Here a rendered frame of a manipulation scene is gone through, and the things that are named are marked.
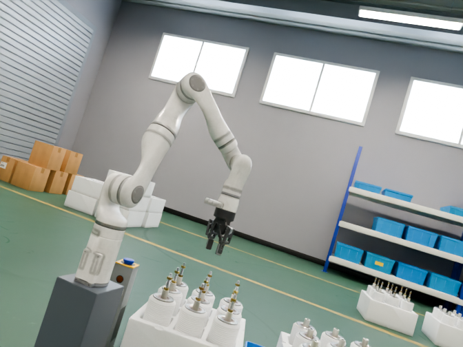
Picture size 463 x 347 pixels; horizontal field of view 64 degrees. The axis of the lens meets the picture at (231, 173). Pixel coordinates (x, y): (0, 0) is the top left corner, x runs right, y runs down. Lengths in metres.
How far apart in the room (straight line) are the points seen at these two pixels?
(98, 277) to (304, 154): 5.71
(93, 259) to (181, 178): 6.02
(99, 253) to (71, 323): 0.20
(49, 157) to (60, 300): 4.04
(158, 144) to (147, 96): 6.69
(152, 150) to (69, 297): 0.48
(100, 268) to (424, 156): 6.05
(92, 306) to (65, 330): 0.11
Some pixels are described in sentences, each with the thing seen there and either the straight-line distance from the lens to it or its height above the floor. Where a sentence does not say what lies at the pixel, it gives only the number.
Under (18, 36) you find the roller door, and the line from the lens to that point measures 7.13.
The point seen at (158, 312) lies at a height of 0.21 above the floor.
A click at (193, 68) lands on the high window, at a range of 7.56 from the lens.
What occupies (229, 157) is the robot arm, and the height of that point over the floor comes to 0.79.
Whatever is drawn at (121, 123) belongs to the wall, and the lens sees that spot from 7.96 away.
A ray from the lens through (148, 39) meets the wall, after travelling 8.35.
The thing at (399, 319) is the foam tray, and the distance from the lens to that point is 3.55.
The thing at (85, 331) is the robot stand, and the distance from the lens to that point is 1.15.
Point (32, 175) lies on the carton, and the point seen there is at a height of 0.19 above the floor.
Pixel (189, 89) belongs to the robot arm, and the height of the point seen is 0.96.
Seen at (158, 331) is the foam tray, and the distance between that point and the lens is 1.33.
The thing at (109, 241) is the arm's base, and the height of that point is 0.44.
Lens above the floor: 0.66
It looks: 3 degrees up
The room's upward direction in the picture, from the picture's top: 17 degrees clockwise
